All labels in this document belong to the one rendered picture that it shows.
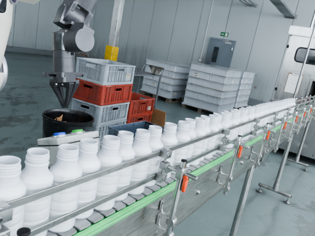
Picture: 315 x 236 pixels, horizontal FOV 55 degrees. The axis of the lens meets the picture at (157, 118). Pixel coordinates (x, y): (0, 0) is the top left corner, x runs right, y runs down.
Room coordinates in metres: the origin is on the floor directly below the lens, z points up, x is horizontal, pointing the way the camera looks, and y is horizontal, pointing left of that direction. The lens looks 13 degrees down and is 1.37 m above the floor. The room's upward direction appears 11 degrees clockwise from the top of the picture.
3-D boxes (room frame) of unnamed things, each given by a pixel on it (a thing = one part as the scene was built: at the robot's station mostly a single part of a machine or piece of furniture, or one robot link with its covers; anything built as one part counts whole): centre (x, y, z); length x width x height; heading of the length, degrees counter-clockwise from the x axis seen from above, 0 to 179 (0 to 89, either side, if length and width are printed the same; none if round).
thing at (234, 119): (1.33, -0.33, 1.08); 0.06 x 0.06 x 0.17
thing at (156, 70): (6.35, 0.23, 0.85); 0.36 x 0.12 x 0.27; 59
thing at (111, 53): (10.99, 2.05, 0.55); 0.40 x 0.40 x 1.10; 59
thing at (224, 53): (11.55, -1.79, 1.05); 1.00 x 0.10 x 2.10; 59
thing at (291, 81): (5.01, -2.05, 1.22); 0.23 x 0.03 x 0.32; 59
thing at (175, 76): (8.76, -0.12, 0.50); 1.23 x 1.05 x 1.00; 147
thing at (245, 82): (9.37, -2.00, 0.59); 1.25 x 1.03 x 1.17; 150
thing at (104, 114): (3.46, 0.67, 0.55); 0.61 x 0.41 x 0.22; 156
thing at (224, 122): (1.22, -0.27, 1.08); 0.06 x 0.06 x 0.17
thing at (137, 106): (4.12, 0.40, 0.55); 0.61 x 0.41 x 0.22; 152
